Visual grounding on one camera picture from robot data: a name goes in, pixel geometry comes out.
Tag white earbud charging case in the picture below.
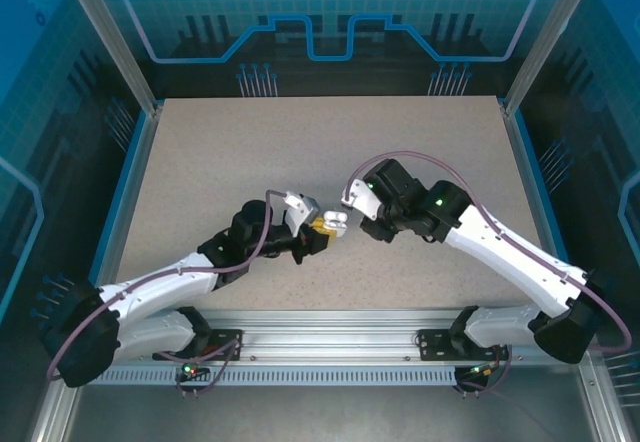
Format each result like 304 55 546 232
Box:
322 209 349 236

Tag small controller board with LED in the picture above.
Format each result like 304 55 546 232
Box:
457 361 501 381
177 361 211 384

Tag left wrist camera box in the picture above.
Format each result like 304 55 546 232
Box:
282 190 321 228

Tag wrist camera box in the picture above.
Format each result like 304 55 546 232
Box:
341 176 384 222
282 190 321 228

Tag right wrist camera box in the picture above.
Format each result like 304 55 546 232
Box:
341 176 384 222

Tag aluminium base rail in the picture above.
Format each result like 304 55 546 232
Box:
197 308 601 367

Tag aluminium side frame rail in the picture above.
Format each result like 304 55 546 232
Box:
87 104 164 291
499 101 571 268

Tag slotted grey cable duct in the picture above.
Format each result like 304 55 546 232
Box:
94 365 471 388

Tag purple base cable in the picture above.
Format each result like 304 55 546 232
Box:
452 336 515 399
158 339 242 399

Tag aluminium frame post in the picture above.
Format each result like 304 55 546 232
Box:
502 0 604 116
54 0 164 118

